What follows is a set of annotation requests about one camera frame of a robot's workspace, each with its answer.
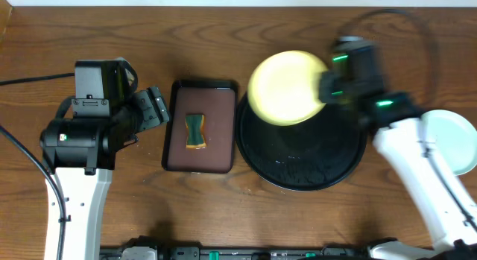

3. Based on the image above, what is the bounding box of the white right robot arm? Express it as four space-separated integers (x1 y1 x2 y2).
318 71 476 259

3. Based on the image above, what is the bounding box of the green orange sponge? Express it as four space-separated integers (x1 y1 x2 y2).
185 114 206 149

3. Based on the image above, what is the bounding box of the rectangular brown tray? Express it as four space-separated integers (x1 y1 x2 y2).
161 78 238 174

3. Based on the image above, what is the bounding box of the light blue plate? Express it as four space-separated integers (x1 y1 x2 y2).
422 110 476 176

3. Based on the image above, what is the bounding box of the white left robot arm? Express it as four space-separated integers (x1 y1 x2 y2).
40 86 169 259

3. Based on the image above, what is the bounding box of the yellow plate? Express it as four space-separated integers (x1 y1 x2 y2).
247 50 327 126

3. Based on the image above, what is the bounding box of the round black tray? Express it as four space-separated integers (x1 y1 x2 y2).
235 96 367 191

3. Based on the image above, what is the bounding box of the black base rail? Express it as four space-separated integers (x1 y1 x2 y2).
99 236 370 260

